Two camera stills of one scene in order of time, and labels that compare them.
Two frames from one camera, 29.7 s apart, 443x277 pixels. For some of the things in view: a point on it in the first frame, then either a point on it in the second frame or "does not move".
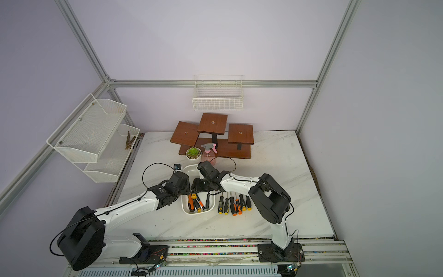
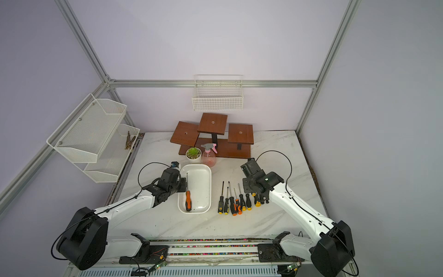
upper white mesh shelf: (82, 136) does not move
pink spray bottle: (207, 155) does not move
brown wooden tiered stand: (237, 145) does not move
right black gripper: (198, 186) to (248, 189)
